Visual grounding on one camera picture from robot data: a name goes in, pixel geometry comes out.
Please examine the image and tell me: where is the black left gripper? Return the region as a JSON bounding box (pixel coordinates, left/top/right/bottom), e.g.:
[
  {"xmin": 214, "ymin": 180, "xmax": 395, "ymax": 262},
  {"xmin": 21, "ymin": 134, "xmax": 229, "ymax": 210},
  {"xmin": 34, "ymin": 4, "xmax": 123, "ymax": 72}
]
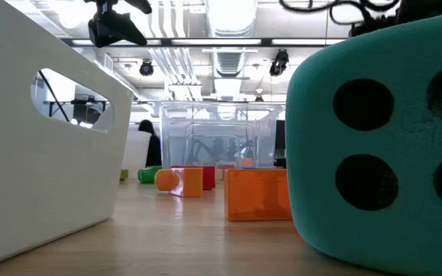
[{"xmin": 84, "ymin": 0, "xmax": 153, "ymax": 49}]

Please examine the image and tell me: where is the clear plastic bin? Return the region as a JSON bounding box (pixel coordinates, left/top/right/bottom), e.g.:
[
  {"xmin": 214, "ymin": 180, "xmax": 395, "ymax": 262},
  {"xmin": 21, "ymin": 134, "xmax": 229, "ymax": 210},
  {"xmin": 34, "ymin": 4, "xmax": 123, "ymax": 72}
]
[{"xmin": 159, "ymin": 100, "xmax": 286, "ymax": 169}]

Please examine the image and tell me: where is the white plastic bin with handle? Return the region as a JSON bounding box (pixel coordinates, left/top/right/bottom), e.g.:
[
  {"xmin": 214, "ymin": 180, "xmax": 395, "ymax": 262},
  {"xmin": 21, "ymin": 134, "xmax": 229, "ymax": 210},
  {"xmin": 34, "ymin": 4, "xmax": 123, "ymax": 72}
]
[{"xmin": 0, "ymin": 0, "xmax": 134, "ymax": 271}]

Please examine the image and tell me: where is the teal foam die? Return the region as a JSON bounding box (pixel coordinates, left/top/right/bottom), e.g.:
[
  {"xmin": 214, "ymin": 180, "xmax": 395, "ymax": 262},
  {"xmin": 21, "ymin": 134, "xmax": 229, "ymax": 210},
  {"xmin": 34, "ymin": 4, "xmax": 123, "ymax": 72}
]
[{"xmin": 285, "ymin": 13, "xmax": 442, "ymax": 276}]

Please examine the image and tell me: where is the black round spotlight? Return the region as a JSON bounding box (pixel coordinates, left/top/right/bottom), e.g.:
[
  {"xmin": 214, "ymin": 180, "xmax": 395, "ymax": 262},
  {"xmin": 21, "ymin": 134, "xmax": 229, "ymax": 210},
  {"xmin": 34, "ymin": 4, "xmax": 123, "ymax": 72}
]
[{"xmin": 139, "ymin": 59, "xmax": 155, "ymax": 77}]

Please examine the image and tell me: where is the black background equipment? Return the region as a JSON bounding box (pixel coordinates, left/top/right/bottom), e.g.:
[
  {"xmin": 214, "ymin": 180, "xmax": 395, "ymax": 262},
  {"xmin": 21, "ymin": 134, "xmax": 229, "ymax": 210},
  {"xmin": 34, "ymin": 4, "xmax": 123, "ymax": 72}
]
[{"xmin": 70, "ymin": 98, "xmax": 105, "ymax": 124}]

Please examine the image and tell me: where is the black tripod leg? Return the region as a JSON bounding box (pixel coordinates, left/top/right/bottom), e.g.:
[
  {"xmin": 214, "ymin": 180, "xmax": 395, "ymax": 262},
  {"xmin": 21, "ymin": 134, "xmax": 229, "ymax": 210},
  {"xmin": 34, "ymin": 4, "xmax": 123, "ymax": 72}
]
[{"xmin": 38, "ymin": 70, "xmax": 71, "ymax": 123}]

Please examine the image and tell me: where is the person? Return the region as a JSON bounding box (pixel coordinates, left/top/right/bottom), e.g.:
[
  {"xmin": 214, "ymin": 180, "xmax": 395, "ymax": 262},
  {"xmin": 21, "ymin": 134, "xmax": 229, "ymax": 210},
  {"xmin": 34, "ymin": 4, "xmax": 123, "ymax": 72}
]
[{"xmin": 137, "ymin": 119, "xmax": 163, "ymax": 168}]

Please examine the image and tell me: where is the white plastic bucket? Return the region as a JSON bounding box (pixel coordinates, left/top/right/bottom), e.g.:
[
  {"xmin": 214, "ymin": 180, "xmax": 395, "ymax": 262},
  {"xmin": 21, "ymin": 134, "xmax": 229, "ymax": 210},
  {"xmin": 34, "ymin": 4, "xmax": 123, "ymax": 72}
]
[{"xmin": 122, "ymin": 130, "xmax": 153, "ymax": 179}]

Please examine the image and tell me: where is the yellow-orange block with stud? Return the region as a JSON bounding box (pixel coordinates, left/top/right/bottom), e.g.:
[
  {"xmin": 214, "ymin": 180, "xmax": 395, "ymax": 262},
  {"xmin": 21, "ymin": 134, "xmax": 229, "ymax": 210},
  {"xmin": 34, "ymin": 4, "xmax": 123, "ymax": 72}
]
[{"xmin": 154, "ymin": 167, "xmax": 204, "ymax": 199}]

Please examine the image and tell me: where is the large red plastic block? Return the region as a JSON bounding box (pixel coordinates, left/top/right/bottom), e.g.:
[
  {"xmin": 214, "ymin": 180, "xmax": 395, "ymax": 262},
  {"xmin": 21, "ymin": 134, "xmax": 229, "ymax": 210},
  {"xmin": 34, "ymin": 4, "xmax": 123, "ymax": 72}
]
[{"xmin": 170, "ymin": 165, "xmax": 216, "ymax": 191}]

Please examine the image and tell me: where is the black background cabinet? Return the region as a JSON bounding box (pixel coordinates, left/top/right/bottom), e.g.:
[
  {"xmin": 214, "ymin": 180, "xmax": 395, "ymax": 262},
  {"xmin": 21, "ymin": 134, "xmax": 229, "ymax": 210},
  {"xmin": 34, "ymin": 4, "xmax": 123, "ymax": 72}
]
[{"xmin": 275, "ymin": 120, "xmax": 286, "ymax": 169}]

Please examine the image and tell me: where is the large orange plastic block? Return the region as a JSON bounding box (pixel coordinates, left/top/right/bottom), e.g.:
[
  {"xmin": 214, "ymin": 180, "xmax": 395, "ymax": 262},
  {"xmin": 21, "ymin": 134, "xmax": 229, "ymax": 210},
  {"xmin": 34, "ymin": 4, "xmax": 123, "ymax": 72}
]
[{"xmin": 223, "ymin": 168, "xmax": 293, "ymax": 222}]

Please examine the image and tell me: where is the black frame crossbar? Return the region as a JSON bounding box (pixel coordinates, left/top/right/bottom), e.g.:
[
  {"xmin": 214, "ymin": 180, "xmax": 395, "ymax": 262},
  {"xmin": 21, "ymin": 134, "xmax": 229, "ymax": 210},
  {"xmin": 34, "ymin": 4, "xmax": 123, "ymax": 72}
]
[{"xmin": 60, "ymin": 37, "xmax": 348, "ymax": 48}]

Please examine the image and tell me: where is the black frame-mounted camera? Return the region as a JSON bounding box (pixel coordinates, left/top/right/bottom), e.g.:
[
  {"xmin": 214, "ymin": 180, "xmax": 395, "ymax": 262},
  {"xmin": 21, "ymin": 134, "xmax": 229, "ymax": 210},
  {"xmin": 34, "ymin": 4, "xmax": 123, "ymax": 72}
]
[{"xmin": 269, "ymin": 48, "xmax": 290, "ymax": 77}]

